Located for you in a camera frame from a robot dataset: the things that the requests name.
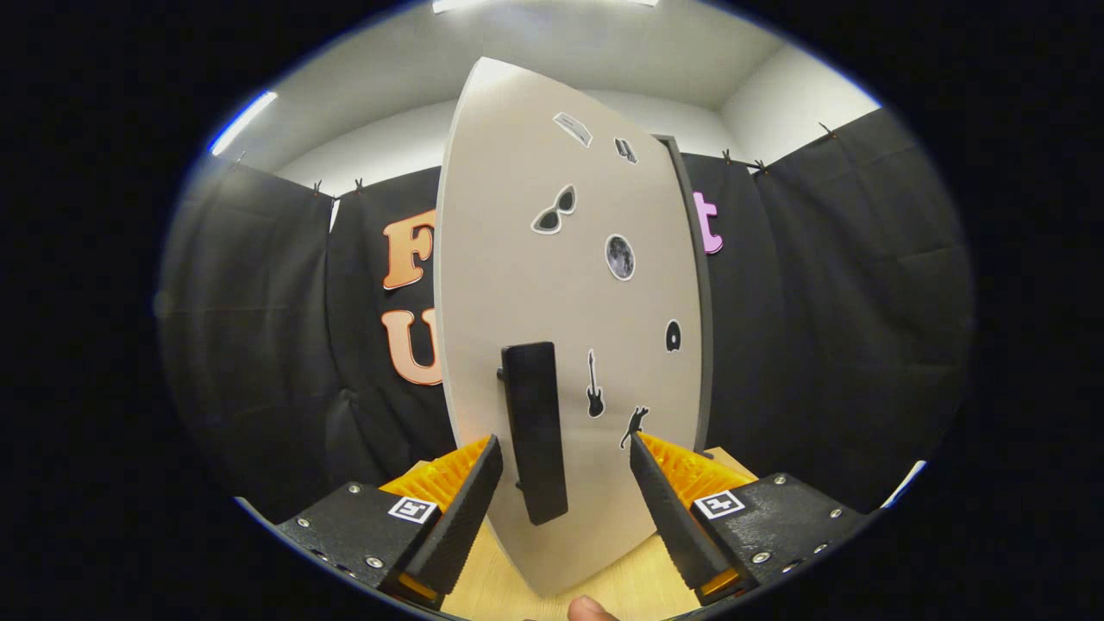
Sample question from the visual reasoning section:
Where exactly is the black backdrop cloth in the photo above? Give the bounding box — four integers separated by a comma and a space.
160, 108, 975, 523

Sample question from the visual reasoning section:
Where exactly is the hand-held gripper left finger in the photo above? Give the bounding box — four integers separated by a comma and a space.
276, 434, 505, 609

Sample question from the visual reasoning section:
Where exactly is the beige shoe cabinet door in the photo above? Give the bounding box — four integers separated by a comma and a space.
434, 57, 704, 598

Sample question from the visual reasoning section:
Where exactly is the ceiling light strip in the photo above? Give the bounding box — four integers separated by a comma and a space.
207, 91, 279, 156

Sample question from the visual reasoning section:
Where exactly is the dark grey shoe cabinet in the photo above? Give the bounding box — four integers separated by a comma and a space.
655, 134, 715, 454

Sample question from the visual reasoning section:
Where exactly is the ceiling light panel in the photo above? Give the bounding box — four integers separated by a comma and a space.
431, 0, 661, 14

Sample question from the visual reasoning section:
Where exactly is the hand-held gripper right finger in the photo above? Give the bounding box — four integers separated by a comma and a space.
628, 431, 868, 609

